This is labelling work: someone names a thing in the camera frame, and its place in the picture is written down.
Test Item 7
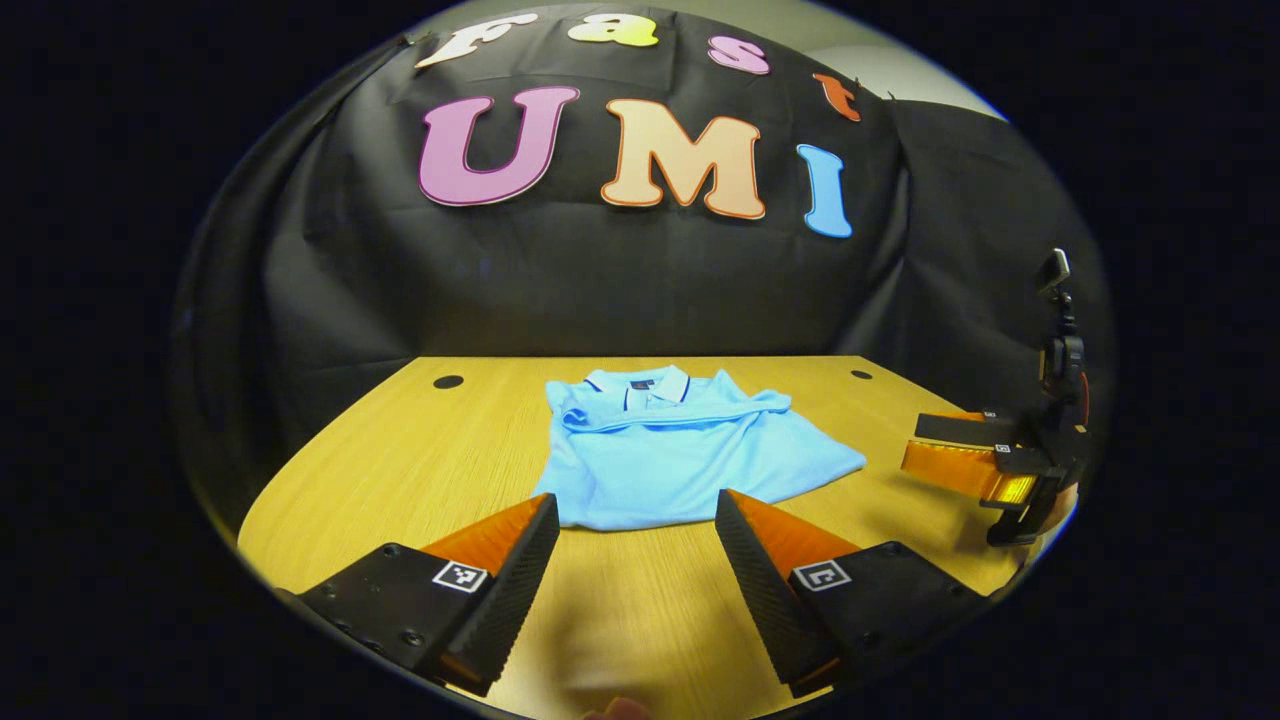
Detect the black backdrop cloth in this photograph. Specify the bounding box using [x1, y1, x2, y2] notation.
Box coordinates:
[170, 5, 1116, 531]

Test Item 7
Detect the light blue T-shirt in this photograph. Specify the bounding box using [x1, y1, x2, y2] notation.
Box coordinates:
[532, 366, 868, 531]

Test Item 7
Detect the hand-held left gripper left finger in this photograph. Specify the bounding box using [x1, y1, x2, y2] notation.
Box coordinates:
[297, 493, 561, 698]

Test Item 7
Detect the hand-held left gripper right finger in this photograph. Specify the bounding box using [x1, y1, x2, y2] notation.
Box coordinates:
[714, 489, 991, 699]

